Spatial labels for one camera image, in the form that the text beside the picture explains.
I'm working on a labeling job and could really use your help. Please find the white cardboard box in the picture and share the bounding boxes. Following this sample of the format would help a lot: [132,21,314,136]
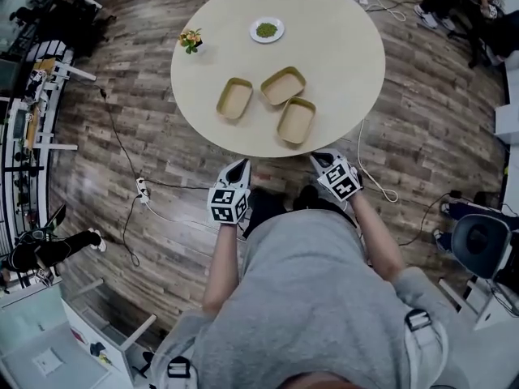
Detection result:
[493,102,519,142]

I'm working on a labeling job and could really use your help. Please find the white power strip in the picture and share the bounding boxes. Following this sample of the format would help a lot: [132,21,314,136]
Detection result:
[135,177,152,204]

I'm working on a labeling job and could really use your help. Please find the potted orange flower plant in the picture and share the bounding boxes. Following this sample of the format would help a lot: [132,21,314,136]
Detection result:
[178,28,207,55]

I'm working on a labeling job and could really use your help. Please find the person's left forearm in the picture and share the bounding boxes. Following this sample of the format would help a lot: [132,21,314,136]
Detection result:
[201,224,240,314]

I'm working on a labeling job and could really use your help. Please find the black strap buckle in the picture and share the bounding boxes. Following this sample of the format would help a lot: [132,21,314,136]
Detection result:
[404,309,431,332]
[166,356,191,379]

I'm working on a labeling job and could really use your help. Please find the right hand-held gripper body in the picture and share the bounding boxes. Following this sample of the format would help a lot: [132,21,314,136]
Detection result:
[316,156,364,203]

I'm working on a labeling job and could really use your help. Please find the person's black trousers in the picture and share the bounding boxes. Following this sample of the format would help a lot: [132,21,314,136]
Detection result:
[242,184,358,238]

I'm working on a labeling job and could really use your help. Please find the white shoulder strap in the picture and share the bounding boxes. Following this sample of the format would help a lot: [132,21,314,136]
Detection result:
[405,312,450,384]

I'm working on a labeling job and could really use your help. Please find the white frame workbench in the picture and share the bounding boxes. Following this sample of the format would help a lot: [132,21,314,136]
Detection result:
[0,41,97,238]

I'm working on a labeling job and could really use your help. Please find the black office chair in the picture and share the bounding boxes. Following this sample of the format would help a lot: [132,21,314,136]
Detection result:
[36,8,110,58]

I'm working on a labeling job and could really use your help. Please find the tan paper tray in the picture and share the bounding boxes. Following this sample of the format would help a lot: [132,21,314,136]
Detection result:
[215,77,255,121]
[277,96,317,146]
[259,66,307,107]

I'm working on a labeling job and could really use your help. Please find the white round plate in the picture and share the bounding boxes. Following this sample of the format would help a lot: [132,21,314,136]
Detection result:
[249,16,285,44]

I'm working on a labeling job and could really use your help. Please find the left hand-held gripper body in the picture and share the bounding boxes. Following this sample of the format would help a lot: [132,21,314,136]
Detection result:
[207,178,251,227]

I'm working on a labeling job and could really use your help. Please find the white looped cable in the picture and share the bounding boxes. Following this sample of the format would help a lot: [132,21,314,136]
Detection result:
[356,119,401,202]

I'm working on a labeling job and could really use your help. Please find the black cable with inline plug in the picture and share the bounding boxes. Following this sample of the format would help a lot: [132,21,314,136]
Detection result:
[99,87,141,184]

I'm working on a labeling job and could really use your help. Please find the grey shell chair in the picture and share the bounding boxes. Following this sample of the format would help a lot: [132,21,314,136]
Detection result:
[449,212,513,280]

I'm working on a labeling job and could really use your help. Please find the person's right forearm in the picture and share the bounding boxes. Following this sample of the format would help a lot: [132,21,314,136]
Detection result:
[347,194,405,285]

